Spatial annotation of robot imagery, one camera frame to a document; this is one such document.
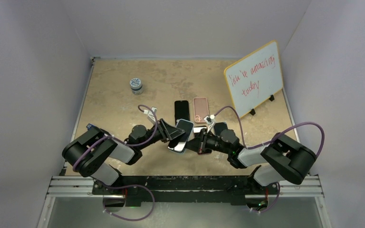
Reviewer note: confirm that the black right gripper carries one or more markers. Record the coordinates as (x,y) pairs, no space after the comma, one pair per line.
(198,143)

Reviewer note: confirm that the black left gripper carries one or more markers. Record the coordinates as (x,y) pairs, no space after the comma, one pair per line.
(167,133)

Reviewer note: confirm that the phone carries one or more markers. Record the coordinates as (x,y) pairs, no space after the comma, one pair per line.
(178,144)
(181,110)

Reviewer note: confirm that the black smartphone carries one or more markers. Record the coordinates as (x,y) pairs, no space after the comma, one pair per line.
(197,129)

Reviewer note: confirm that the pink phone case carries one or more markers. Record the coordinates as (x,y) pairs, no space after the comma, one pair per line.
(201,109)

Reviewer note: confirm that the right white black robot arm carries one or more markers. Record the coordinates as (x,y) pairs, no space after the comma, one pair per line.
(283,159)

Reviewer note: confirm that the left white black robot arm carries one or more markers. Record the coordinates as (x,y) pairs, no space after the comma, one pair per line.
(87,154)

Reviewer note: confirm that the white blue lidded jar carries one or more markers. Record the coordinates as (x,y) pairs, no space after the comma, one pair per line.
(136,86)

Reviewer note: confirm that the black whiteboard stand foot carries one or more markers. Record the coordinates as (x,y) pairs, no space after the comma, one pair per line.
(252,112)

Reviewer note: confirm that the blue black stapler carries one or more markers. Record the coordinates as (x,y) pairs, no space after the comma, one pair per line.
(91,126)

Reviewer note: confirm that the yellow framed whiteboard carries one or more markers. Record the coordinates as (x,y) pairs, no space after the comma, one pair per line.
(254,78)

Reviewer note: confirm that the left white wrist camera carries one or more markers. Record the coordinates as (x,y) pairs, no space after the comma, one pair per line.
(151,115)

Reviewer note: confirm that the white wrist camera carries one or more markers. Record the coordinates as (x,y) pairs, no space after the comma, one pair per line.
(151,115)
(210,121)

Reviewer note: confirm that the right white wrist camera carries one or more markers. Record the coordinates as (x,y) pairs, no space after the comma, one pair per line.
(210,121)

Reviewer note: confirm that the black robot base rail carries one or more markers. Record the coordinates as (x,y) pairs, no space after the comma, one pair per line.
(239,190)

